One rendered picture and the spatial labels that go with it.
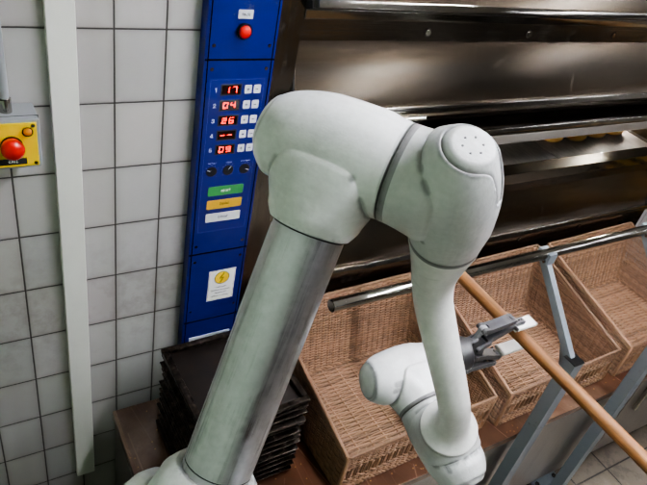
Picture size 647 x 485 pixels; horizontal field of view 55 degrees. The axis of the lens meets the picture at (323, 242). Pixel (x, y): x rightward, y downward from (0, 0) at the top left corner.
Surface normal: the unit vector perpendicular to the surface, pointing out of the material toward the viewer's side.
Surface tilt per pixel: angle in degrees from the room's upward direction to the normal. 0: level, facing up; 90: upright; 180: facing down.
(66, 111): 90
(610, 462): 0
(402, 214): 109
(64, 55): 90
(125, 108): 90
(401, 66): 70
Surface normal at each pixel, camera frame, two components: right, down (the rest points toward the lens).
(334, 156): -0.32, 0.12
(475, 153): 0.15, -0.50
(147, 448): 0.18, -0.80
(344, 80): 0.51, 0.28
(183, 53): 0.48, 0.58
